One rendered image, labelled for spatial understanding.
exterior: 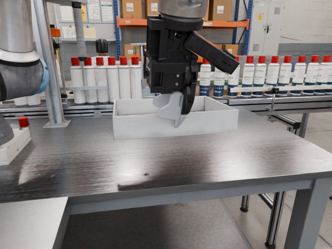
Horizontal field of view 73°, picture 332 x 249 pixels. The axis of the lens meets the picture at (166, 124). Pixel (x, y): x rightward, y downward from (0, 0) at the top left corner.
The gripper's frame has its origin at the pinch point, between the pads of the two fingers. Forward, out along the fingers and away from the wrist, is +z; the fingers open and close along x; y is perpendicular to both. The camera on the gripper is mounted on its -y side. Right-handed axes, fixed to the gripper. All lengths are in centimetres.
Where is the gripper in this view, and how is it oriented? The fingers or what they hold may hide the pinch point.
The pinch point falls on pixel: (178, 119)
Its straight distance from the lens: 47.5
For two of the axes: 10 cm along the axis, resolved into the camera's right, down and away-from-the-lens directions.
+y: -9.6, 0.8, -2.5
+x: 2.5, 5.9, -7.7
